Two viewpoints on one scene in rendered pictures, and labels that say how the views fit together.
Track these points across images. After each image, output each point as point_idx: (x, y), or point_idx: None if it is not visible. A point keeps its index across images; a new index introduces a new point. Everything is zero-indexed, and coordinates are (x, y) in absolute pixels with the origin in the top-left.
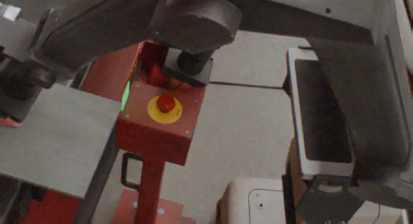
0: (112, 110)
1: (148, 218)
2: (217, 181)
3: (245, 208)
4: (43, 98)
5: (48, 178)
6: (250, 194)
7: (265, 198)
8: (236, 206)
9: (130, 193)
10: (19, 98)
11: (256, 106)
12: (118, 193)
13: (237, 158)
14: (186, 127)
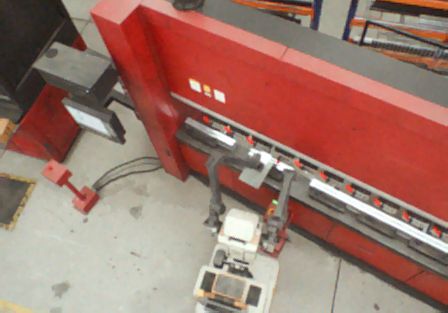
0: (256, 186)
1: None
2: (291, 271)
3: (266, 260)
4: (261, 174)
5: (243, 173)
6: (271, 263)
7: (269, 268)
8: (268, 258)
9: (285, 234)
10: None
11: (322, 298)
12: (291, 236)
13: (299, 282)
14: (266, 216)
